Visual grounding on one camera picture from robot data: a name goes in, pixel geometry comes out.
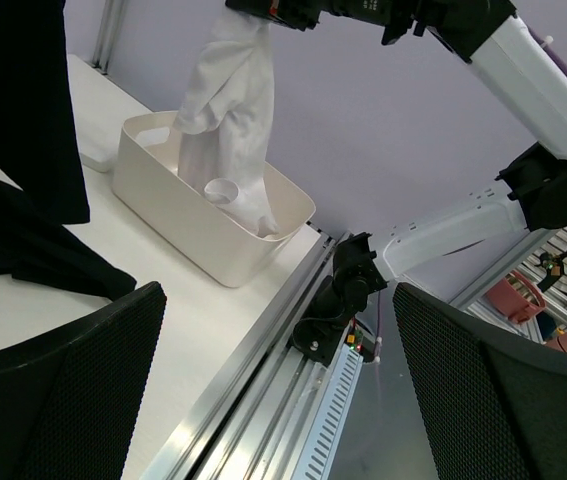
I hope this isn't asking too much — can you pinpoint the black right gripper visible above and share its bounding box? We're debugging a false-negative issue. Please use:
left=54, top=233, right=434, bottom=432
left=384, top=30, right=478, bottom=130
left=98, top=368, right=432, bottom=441
left=225, top=0, right=333, bottom=31

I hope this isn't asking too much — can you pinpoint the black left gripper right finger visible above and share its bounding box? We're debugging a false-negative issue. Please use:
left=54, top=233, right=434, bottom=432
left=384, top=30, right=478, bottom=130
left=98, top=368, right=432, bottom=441
left=393, top=283, right=567, bottom=479

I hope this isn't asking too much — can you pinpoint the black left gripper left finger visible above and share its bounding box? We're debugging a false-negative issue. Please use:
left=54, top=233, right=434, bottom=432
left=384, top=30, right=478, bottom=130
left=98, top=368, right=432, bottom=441
left=0, top=282, right=167, bottom=479

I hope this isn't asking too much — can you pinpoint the white t shirt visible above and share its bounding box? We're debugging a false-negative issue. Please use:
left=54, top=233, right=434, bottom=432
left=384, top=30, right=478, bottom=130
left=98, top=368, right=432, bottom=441
left=174, top=8, right=279, bottom=237

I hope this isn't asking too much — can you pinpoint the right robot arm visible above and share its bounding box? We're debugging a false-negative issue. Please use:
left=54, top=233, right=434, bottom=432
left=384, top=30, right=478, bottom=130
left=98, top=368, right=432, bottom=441
left=229, top=1, right=567, bottom=364

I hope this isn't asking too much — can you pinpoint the black t shirt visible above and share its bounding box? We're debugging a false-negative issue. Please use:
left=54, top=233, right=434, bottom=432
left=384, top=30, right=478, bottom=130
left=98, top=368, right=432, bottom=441
left=0, top=1, right=136, bottom=300

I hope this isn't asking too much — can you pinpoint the white plastic bin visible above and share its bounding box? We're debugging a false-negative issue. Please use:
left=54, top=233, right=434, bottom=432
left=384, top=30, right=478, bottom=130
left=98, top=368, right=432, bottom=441
left=112, top=111, right=316, bottom=288

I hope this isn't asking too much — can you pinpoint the white slotted cable duct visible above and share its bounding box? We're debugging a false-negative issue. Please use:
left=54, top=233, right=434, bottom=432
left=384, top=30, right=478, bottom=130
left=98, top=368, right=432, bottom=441
left=292, top=344, right=363, bottom=480

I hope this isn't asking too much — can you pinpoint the aluminium rail base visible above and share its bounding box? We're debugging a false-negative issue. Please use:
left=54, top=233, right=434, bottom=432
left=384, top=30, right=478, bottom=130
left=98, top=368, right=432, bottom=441
left=142, top=234, right=348, bottom=480

